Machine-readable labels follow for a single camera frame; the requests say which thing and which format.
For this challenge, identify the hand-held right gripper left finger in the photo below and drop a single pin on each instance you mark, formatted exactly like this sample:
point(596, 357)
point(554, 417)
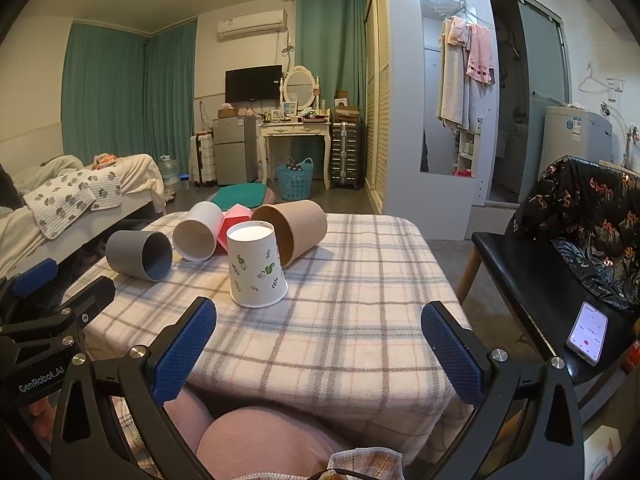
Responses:
point(182, 352)

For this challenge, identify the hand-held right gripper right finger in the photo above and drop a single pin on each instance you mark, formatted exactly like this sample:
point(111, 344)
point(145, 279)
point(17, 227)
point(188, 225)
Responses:
point(452, 355)

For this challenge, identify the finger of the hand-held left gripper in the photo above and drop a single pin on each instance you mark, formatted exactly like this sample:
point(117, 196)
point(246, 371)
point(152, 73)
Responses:
point(90, 296)
point(32, 274)

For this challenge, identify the grey cup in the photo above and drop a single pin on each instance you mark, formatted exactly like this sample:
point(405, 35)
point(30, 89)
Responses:
point(135, 252)

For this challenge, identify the white leaf-print paper cup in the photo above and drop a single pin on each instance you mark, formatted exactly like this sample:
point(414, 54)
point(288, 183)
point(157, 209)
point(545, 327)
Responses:
point(256, 267)

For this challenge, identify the plain white cup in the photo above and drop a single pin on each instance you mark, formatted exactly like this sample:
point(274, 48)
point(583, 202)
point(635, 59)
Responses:
point(200, 230)

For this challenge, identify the pink cup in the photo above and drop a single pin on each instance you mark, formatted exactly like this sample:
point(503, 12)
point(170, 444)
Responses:
point(231, 220)

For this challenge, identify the brown cardboard cup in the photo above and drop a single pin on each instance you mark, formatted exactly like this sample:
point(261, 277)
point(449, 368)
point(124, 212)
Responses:
point(300, 227)

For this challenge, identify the bed with beige bedding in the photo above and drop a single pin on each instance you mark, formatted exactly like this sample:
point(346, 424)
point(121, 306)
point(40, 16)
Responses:
point(30, 220)

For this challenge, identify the leaf-print white blanket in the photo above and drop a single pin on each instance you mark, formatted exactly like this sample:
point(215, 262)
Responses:
point(65, 197)

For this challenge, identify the black padded chair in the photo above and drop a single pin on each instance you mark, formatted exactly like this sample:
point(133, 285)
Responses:
point(520, 275)

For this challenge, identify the person's legs in pink pants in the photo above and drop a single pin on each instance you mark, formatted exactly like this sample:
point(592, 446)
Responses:
point(260, 440)

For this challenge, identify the plaid tablecloth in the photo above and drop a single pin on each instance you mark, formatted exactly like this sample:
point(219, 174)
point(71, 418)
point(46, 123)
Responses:
point(330, 325)

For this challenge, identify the orange patterned cloth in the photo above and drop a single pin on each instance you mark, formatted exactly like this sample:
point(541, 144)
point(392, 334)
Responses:
point(104, 161)

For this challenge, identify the white smartphone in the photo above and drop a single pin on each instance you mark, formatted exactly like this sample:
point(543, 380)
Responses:
point(586, 332)

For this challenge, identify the patterned light cloth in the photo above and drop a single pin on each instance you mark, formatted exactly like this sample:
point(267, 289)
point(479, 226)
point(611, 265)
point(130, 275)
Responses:
point(367, 465)

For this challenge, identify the clear water jug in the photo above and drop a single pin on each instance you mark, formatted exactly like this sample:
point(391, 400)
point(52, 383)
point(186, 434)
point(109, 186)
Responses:
point(170, 175)

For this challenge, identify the green floor cushion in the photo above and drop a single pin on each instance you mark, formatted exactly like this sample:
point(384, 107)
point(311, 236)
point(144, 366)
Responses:
point(239, 194)

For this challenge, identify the white suitcase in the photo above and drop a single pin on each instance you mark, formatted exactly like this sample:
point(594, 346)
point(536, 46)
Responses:
point(202, 160)

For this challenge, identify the white cardboard box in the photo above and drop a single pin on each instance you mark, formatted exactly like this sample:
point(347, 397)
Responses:
point(602, 452)

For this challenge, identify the black floral garment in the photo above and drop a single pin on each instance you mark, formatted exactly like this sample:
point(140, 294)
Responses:
point(585, 210)

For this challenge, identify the wide green curtain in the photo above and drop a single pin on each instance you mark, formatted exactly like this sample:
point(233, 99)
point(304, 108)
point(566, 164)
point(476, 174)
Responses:
point(115, 95)

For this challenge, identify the grey small fridge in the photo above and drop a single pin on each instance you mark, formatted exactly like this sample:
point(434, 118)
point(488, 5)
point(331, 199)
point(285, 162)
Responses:
point(232, 152)

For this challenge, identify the blue laundry basket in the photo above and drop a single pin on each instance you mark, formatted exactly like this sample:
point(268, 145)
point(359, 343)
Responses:
point(295, 182)

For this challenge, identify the silver ribbed suitcase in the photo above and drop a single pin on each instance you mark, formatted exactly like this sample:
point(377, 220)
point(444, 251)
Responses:
point(346, 155)

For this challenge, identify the tissue box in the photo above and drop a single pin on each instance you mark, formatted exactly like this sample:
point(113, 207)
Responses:
point(229, 112)

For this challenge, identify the white dressing table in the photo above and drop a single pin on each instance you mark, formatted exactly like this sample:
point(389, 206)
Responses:
point(295, 131)

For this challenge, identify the white washing machine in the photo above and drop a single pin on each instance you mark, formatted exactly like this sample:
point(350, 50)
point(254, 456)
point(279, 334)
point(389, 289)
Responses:
point(575, 135)

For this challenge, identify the cream louvred wardrobe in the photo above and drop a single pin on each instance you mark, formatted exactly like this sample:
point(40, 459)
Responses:
point(378, 100)

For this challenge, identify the black television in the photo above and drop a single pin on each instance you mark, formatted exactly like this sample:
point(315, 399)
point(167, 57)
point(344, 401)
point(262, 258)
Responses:
point(252, 84)

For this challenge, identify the stacked cardboard boxes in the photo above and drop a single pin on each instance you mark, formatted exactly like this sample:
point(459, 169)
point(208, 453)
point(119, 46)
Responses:
point(347, 107)

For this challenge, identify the grey hanging towel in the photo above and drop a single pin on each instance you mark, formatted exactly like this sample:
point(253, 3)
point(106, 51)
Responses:
point(455, 85)

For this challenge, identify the oval vanity mirror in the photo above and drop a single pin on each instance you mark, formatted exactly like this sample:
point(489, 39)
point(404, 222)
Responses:
point(299, 85)

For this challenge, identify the pink hanging towel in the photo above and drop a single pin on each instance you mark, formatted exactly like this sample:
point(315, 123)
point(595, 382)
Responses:
point(481, 57)

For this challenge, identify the frosted glass sliding door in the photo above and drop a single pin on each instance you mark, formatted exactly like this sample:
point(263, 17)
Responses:
point(542, 70)

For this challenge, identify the white clothes hanger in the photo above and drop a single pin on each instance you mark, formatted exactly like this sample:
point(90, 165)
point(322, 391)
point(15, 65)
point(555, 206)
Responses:
point(597, 85)

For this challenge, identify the white air conditioner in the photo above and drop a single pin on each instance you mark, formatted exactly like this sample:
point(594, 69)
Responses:
point(251, 25)

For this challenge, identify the narrow green curtain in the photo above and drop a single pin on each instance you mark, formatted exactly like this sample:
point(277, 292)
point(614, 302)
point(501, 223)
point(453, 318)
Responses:
point(345, 45)

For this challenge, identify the tall wall mirror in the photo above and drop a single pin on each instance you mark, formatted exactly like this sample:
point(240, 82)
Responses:
point(435, 150)

